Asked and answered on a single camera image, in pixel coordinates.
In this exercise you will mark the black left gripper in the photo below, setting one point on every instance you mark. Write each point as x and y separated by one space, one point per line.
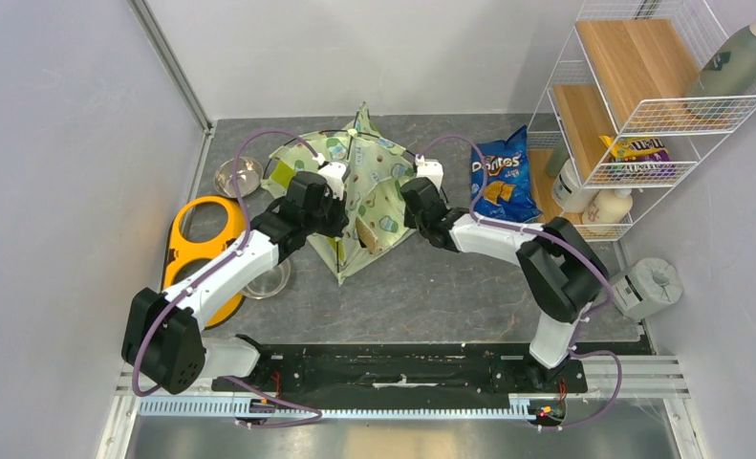
341 221

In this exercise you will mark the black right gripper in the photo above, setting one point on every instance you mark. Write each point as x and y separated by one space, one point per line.
409 219

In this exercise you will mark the green avocado-print pet tent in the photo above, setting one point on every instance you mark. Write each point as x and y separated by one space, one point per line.
379 204

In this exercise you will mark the steel pet bowl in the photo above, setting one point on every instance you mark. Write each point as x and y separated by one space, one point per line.
270 283
233 176

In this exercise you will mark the green avocado-print tent mat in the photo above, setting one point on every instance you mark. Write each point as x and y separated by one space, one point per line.
367 237

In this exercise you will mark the long black tent pole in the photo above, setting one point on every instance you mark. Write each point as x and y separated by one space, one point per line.
350 232

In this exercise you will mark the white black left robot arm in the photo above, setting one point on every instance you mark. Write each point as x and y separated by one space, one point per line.
163 335

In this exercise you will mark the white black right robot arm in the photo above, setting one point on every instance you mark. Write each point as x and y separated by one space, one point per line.
563 272

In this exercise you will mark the blue Doritos chip bag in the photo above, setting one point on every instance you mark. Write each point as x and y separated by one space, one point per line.
508 192

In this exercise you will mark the orange double bowl holder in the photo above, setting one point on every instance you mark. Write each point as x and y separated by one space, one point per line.
181 252

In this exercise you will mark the white jar under shelf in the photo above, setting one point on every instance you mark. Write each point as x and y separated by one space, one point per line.
568 192

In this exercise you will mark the beige lotion bottle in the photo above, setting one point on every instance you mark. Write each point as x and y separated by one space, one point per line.
608 208

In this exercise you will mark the yellow M&M's candy bag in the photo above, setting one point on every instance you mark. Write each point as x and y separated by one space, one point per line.
636 149

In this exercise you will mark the green bottle with beige cap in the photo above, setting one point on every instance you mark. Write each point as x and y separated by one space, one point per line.
730 71

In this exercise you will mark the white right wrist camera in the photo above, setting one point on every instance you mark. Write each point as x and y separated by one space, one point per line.
429 169

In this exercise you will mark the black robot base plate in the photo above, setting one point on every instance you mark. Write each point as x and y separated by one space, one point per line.
408 375

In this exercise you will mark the white wire shelf rack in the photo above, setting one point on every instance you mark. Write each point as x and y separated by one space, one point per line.
623 72

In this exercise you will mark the aluminium rail with cable comb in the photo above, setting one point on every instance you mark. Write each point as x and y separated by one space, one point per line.
598 381

